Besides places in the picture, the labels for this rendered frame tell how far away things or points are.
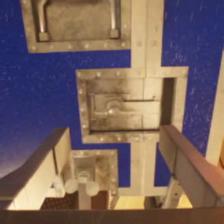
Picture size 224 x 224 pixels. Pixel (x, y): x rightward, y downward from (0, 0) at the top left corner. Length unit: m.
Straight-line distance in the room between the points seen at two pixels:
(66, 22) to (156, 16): 0.13
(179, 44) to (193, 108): 0.10
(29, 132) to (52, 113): 0.06
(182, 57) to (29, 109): 0.26
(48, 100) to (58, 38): 0.10
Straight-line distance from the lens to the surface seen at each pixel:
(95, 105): 0.28
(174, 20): 0.27
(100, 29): 0.27
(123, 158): 0.31
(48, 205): 1.15
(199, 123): 0.31
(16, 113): 0.31
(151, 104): 0.28
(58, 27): 0.29
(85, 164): 0.33
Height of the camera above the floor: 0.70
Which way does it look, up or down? 17 degrees up
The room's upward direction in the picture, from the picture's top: 178 degrees clockwise
